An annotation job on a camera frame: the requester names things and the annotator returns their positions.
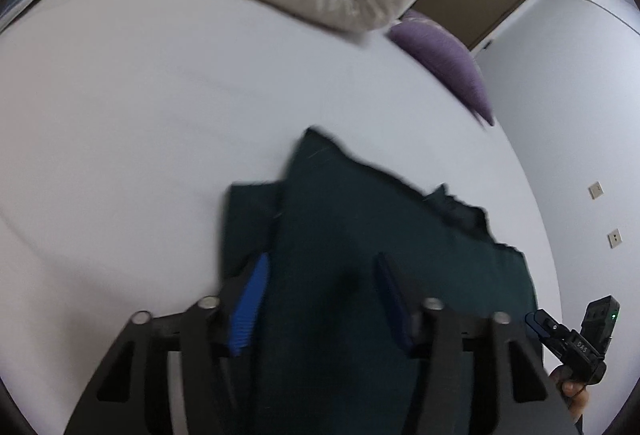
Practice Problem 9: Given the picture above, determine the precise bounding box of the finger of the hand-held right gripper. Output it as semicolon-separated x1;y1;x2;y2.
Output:
525;313;562;357
534;309;572;341

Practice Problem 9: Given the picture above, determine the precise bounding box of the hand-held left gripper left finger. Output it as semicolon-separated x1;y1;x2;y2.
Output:
62;252;273;435

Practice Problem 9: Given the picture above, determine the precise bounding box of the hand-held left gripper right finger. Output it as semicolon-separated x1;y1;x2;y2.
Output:
374;252;581;435

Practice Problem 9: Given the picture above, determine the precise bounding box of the purple cushion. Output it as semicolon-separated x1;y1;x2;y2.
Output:
387;10;497;127

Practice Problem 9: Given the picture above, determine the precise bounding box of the dark green sweater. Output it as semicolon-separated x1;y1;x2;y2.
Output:
220;126;540;435

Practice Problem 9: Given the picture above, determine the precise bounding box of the person's right hand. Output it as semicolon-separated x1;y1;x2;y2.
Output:
549;364;592;422

